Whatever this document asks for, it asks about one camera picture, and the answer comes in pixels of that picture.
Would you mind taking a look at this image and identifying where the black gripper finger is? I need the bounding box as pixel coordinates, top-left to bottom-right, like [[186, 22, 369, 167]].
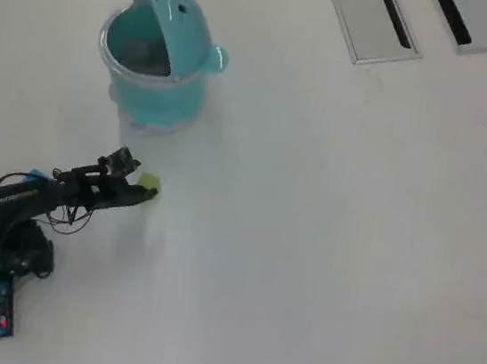
[[122, 182, 160, 211]]

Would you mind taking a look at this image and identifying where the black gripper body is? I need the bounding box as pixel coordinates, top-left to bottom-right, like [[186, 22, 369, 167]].
[[47, 157, 135, 215]]

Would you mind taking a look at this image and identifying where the green lego block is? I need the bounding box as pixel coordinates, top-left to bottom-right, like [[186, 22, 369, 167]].
[[134, 171, 164, 202]]

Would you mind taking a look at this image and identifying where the blue lego block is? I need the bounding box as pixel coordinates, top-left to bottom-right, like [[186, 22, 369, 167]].
[[21, 166, 47, 186]]

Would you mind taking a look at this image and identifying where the teal whale-shaped bin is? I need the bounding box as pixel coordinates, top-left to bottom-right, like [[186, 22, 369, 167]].
[[87, 0, 239, 142]]

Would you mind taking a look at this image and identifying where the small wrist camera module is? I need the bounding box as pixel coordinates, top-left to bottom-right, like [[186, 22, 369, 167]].
[[95, 142, 145, 179]]

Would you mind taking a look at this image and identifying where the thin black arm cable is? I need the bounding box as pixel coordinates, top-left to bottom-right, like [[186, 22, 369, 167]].
[[41, 198, 98, 240]]

